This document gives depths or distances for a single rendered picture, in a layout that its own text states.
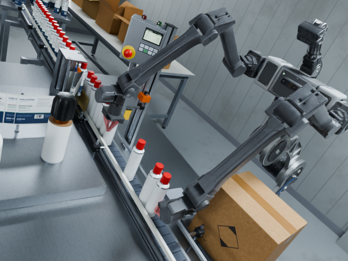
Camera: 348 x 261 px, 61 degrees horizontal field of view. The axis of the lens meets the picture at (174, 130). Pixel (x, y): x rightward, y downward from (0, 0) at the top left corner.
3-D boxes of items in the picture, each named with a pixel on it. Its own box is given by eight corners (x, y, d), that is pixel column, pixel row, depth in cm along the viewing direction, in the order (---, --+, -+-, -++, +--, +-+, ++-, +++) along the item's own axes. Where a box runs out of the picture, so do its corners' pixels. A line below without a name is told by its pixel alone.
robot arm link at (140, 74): (220, 37, 111) (206, 18, 116) (216, 29, 106) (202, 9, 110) (129, 100, 120) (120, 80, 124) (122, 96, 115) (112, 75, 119)
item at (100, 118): (92, 127, 153) (102, 93, 143) (101, 127, 156) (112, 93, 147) (96, 133, 149) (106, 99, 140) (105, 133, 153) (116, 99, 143)
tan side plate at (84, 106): (77, 103, 165) (81, 89, 161) (79, 103, 165) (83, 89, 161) (83, 113, 158) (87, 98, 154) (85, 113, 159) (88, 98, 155)
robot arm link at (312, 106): (333, 96, 80) (305, 73, 84) (293, 131, 83) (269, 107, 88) (342, 127, 117) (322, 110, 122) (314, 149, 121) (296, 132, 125)
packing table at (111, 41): (45, 47, 442) (55, -6, 406) (94, 54, 497) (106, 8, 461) (116, 134, 318) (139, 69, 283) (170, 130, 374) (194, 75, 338)
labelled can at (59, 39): (51, 58, 205) (57, 29, 195) (59, 59, 208) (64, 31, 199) (54, 61, 201) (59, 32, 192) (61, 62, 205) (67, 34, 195)
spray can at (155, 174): (134, 199, 121) (150, 161, 112) (145, 197, 124) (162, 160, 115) (140, 208, 118) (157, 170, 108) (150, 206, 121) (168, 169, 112)
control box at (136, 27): (122, 52, 142) (134, 13, 134) (155, 65, 145) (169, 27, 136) (118, 57, 133) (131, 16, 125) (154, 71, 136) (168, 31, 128)
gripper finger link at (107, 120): (102, 134, 128) (108, 116, 124) (97, 125, 132) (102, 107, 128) (116, 134, 132) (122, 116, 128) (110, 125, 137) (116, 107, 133)
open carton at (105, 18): (86, 20, 358) (94, -12, 341) (117, 26, 390) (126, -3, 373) (104, 35, 335) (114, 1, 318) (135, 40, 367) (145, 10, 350)
